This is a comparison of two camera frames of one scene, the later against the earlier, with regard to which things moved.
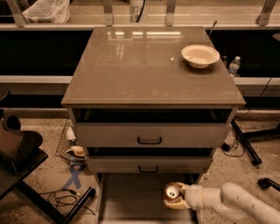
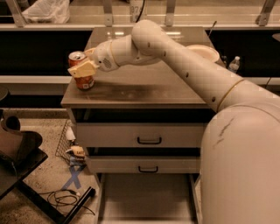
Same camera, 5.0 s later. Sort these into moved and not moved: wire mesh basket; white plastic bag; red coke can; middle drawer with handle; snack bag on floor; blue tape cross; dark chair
Moved: red coke can
Not moved: blue tape cross; snack bag on floor; dark chair; white plastic bag; middle drawer with handle; wire mesh basket
